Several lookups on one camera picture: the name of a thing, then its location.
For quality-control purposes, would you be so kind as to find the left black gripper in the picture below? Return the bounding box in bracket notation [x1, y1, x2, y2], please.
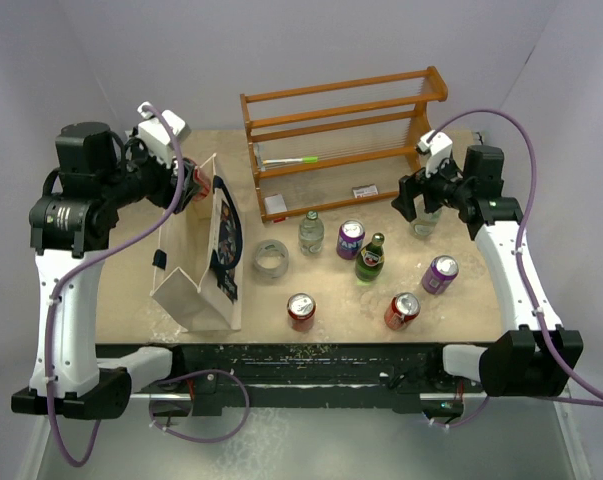
[100, 126, 201, 213]

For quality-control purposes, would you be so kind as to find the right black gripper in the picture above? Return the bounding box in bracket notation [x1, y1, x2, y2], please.
[392, 153, 473, 221]

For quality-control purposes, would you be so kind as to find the red cola can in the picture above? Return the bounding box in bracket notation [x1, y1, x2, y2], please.
[384, 292, 421, 330]
[191, 166, 211, 202]
[287, 293, 316, 332]

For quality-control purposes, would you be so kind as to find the beige canvas tote bag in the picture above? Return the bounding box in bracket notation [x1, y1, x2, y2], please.
[151, 154, 245, 332]

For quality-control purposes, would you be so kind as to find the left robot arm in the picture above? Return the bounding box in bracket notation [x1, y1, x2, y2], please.
[11, 118, 193, 420]

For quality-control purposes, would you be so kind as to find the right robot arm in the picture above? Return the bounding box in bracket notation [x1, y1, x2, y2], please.
[391, 140, 583, 398]

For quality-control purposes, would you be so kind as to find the small red white packet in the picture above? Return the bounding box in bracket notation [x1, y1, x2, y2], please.
[352, 184, 378, 198]

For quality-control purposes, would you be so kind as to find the purple soda can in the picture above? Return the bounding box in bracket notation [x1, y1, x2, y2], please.
[421, 255, 459, 295]

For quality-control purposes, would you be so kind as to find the purple Fanta can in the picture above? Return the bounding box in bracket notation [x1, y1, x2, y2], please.
[336, 220, 365, 260]

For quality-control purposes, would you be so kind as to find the orange wooden shelf rack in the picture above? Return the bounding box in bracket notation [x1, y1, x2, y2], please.
[240, 66, 448, 222]

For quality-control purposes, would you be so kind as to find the clear glass bottle green cap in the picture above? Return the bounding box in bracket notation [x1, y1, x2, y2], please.
[298, 210, 325, 255]

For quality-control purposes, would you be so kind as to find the white card on shelf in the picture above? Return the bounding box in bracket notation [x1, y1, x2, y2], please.
[263, 194, 287, 215]

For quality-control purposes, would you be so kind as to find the green and white pen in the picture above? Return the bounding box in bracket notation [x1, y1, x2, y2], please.
[262, 156, 319, 167]

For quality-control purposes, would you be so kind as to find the clear tape roll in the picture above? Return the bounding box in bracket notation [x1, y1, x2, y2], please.
[253, 239, 289, 279]

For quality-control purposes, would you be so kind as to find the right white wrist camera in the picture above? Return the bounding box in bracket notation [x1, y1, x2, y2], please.
[415, 130, 453, 178]

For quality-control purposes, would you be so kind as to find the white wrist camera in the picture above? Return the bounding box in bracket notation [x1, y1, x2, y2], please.
[135, 102, 191, 167]
[415, 130, 453, 178]

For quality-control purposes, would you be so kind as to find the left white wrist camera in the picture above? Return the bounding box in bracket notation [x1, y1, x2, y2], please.
[135, 102, 191, 167]

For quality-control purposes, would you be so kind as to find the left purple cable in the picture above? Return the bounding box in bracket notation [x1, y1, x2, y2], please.
[44, 102, 187, 468]

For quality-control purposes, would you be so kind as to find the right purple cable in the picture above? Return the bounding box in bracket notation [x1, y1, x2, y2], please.
[428, 109, 603, 406]

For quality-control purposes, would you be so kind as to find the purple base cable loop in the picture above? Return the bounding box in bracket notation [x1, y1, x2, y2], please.
[148, 368, 252, 444]

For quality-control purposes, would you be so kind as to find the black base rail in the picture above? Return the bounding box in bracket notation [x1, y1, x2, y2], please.
[141, 343, 483, 416]

